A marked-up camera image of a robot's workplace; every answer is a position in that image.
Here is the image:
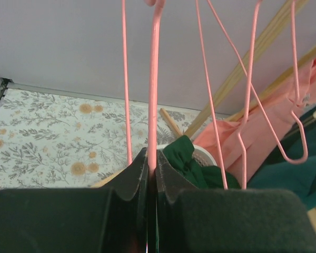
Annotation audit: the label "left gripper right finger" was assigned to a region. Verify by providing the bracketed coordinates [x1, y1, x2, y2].
[155, 151, 316, 252]

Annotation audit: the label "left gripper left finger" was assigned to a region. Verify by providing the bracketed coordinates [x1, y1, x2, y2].
[0, 149, 149, 252]

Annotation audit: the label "pink wire hanger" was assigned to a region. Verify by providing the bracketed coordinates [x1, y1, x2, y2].
[194, 0, 309, 190]
[121, 0, 165, 173]
[237, 0, 262, 190]

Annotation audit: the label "salmon garment on hanger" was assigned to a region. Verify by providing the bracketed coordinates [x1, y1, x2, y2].
[193, 58, 316, 183]

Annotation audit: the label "teal shorts on hanger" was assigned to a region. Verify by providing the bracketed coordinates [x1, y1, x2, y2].
[249, 104, 316, 211]

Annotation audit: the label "white laundry basket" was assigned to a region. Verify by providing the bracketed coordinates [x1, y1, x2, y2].
[157, 140, 217, 170]

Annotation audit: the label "dark green garment in basket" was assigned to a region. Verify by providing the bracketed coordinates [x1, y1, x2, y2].
[162, 135, 240, 190]

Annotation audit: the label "wooden clothes rack frame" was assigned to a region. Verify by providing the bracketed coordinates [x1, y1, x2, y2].
[91, 0, 316, 188]

